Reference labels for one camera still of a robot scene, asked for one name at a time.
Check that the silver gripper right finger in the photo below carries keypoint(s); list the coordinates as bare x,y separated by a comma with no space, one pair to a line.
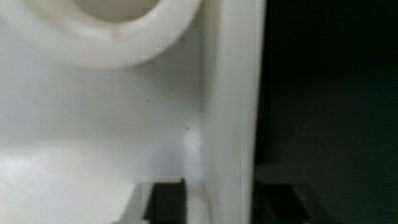
285,204

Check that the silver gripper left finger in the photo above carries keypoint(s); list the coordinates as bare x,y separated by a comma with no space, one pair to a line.
166,210

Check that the white square tabletop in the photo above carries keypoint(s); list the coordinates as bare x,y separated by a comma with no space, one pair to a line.
129,107

